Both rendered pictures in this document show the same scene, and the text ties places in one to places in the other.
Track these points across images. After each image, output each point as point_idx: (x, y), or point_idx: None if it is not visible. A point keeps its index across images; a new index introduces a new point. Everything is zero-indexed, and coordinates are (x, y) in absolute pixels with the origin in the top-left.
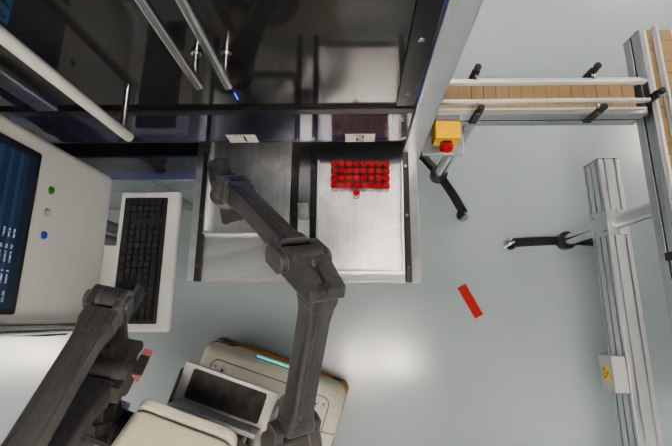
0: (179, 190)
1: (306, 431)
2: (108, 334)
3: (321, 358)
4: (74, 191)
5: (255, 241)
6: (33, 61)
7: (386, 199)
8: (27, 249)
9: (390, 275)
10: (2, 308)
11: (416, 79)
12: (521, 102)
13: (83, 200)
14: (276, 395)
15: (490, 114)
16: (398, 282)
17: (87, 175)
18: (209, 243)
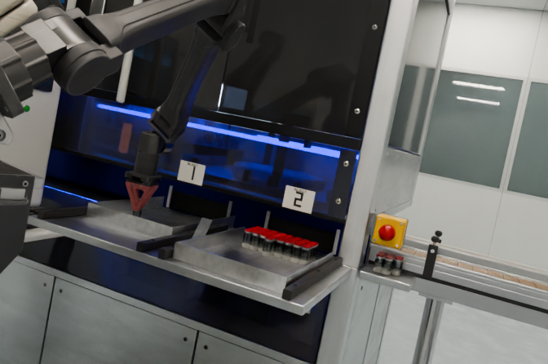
0: (55, 317)
1: (105, 32)
2: None
3: (186, 5)
4: (27, 142)
5: (129, 231)
6: None
7: (298, 267)
8: None
9: (264, 289)
10: None
11: (366, 86)
12: (484, 260)
13: (20, 158)
14: (41, 178)
15: (448, 265)
16: (271, 295)
17: (41, 159)
18: (82, 217)
